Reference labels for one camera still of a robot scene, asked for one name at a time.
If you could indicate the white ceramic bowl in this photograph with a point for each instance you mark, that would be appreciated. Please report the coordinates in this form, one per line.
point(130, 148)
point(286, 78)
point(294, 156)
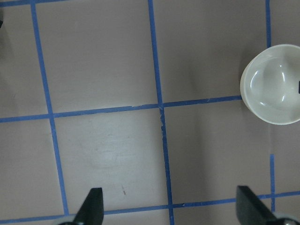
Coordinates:
point(270, 85)

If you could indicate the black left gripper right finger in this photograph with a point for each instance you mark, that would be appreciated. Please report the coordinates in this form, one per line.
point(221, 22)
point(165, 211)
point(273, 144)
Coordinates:
point(250, 210)

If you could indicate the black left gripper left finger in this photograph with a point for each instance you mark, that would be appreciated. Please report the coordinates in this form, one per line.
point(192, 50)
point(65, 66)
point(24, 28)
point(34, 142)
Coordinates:
point(92, 210)

